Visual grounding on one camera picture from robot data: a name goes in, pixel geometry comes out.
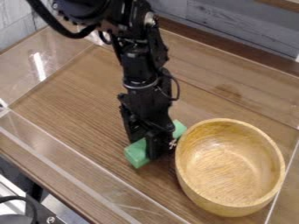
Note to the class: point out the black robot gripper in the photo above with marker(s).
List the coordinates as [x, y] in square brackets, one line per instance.
[144, 107]

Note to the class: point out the green rectangular block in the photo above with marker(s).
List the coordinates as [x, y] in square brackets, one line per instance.
[135, 150]

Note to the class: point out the light brown wooden bowl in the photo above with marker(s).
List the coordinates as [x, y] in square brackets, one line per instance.
[230, 167]

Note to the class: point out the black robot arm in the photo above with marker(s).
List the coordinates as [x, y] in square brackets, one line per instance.
[127, 25]

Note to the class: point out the grey metal table frame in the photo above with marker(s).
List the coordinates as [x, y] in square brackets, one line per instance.
[26, 208]

